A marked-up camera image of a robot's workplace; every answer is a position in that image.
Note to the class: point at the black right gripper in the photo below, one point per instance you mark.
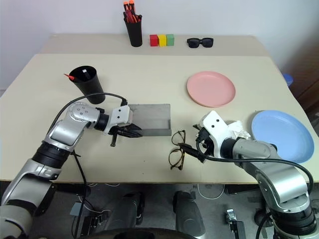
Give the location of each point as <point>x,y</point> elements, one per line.
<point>205,147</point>

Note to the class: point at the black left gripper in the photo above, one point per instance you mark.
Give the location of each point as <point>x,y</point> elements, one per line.
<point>122,131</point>

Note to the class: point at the tortoiseshell eyeglasses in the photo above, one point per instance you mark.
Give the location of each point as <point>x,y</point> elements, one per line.
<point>183,133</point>

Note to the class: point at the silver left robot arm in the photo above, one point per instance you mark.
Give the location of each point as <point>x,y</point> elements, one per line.
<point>62,129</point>

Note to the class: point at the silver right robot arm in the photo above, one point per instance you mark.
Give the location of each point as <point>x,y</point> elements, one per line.
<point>281,179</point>

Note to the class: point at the black plastic cup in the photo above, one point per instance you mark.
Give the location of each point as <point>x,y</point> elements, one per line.
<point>91,87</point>

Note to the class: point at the grey metal tray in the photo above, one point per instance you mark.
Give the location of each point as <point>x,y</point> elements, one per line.
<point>154,117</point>

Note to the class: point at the white crumpled paper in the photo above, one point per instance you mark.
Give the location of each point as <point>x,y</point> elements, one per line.
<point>239,130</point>

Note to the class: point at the dark rounded shape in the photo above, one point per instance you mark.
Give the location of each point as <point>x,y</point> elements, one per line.
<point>133,206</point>
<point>188,214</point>

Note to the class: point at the pink plate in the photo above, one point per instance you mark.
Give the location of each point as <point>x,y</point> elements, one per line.
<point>210,88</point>

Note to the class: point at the black marker with white label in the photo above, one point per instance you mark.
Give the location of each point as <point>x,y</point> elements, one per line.
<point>86,74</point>

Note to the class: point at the red block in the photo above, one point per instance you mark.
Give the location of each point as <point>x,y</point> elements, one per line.
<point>154,41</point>

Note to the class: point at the blue plate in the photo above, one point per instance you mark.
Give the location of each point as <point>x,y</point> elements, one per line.
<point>284,135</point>

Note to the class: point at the yellow block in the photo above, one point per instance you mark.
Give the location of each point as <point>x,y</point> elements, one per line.
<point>162,40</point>

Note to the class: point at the tall black pen holder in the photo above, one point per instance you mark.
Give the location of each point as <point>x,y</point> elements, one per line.
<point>135,33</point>

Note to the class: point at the green block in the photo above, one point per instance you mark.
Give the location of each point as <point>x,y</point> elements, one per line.
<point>170,39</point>

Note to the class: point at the grey small box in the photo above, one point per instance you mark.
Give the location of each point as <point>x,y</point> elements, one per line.
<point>75,209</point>

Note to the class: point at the black power strip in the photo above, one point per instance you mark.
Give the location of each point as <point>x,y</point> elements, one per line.
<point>93,224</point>

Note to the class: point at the black sunglasses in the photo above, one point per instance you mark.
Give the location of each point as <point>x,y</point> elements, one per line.
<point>194,42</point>

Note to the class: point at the red marker with black band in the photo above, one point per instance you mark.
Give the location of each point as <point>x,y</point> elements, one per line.
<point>132,18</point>

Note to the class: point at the black capped marker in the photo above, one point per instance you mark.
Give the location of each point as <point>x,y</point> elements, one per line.
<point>140,18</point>

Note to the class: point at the blue round container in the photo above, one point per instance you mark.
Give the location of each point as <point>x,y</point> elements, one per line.
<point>288,80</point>

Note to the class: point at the orange capped marker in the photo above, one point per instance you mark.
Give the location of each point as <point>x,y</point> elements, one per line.
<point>131,6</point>
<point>125,6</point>

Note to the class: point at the brown wooden cabinet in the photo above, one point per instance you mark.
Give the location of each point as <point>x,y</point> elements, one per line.
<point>307,97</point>

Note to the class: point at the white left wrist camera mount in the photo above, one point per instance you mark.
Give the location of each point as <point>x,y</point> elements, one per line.
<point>120,115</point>

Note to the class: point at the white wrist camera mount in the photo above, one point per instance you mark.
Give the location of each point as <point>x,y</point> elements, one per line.
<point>120,115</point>
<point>216,127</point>

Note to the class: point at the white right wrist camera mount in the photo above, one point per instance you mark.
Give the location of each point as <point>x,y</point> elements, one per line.
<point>216,127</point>

